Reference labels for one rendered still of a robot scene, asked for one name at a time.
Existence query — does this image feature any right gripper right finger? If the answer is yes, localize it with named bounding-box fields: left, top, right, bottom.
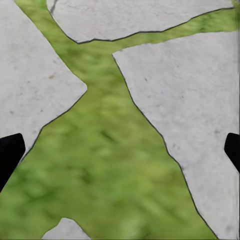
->
left=224, top=132, right=240, bottom=172

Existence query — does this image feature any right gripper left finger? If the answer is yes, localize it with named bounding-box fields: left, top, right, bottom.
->
left=0, top=133, right=26, bottom=192

